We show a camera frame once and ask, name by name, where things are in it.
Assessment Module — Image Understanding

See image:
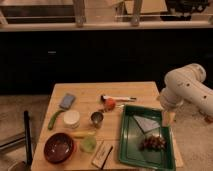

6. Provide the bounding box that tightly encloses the grey towel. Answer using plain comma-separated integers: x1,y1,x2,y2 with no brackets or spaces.
133,115,160,132

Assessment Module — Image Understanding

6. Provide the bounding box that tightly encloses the blue sponge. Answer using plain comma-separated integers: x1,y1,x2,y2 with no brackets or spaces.
59,93,76,110

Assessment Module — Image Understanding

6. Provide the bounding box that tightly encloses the green plastic tray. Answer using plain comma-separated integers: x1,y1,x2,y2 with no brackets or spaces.
119,105,176,171

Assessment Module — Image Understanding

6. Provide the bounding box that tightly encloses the dark red bowl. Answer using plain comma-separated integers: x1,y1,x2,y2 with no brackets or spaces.
44,133,74,164

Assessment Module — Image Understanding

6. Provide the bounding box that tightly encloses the green chili pepper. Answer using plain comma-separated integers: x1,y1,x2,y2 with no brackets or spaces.
48,110,64,130

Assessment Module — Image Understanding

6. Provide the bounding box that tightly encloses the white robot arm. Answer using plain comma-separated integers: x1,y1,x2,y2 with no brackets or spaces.
158,63,213,117

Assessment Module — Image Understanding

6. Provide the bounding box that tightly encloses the dark grape bunch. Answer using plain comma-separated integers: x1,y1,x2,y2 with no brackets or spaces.
139,135,166,150

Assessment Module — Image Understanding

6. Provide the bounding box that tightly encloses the yellow banana toy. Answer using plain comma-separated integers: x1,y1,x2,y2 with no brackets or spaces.
71,131,96,138

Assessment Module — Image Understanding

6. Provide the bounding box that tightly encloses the green plastic cup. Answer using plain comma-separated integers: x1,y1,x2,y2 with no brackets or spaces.
80,136,97,153

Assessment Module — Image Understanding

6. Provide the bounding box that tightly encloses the black floor bar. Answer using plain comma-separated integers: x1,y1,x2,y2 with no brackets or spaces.
24,110,33,165

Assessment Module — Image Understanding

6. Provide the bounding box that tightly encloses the orange round fruit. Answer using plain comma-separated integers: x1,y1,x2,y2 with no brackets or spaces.
104,98,116,110

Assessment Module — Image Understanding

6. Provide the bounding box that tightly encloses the small metal cup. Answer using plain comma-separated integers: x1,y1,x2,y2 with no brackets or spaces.
90,112,104,128

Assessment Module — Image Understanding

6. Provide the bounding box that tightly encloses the white black box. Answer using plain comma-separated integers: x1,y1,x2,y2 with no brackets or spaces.
92,141,113,169

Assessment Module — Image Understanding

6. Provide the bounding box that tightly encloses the white lidded container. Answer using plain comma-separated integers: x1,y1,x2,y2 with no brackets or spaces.
63,110,80,129

